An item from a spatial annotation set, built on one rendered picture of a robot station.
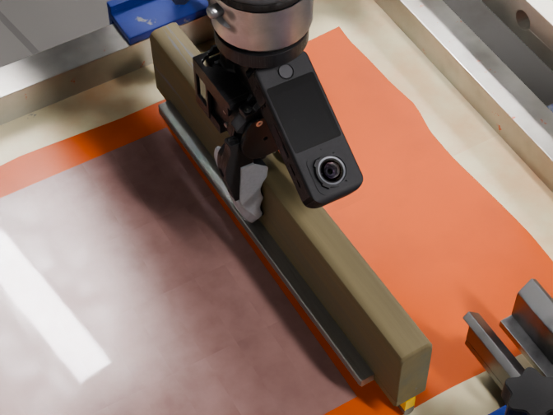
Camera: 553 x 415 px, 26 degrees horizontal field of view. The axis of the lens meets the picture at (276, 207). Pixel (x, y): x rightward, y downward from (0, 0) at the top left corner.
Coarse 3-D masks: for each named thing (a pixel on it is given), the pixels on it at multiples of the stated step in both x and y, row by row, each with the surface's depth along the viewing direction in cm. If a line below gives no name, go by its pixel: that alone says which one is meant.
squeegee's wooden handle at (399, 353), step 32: (160, 32) 110; (160, 64) 111; (192, 64) 107; (192, 96) 106; (192, 128) 111; (288, 192) 98; (288, 224) 98; (320, 224) 96; (288, 256) 102; (320, 256) 95; (352, 256) 94; (320, 288) 98; (352, 288) 92; (384, 288) 92; (352, 320) 94; (384, 320) 90; (384, 352) 91; (416, 352) 89; (384, 384) 94; (416, 384) 93
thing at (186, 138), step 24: (168, 120) 112; (192, 144) 110; (216, 168) 108; (240, 216) 105; (264, 240) 103; (288, 264) 102; (288, 288) 101; (312, 312) 99; (336, 336) 97; (360, 360) 96; (360, 384) 95
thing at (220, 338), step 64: (384, 192) 111; (448, 192) 111; (256, 256) 106; (384, 256) 106; (448, 256) 106; (512, 256) 106; (128, 320) 102; (192, 320) 102; (256, 320) 102; (448, 320) 102; (0, 384) 98; (64, 384) 98; (128, 384) 98; (192, 384) 98; (256, 384) 98; (320, 384) 98; (448, 384) 99
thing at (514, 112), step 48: (384, 0) 125; (432, 0) 122; (96, 48) 117; (144, 48) 119; (432, 48) 120; (480, 48) 117; (0, 96) 113; (48, 96) 117; (480, 96) 115; (528, 96) 113; (528, 144) 111
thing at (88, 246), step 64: (320, 64) 121; (128, 128) 116; (384, 128) 116; (0, 192) 111; (64, 192) 111; (128, 192) 111; (192, 192) 111; (0, 256) 106; (64, 256) 106; (128, 256) 106; (192, 256) 106; (0, 320) 102; (64, 320) 102
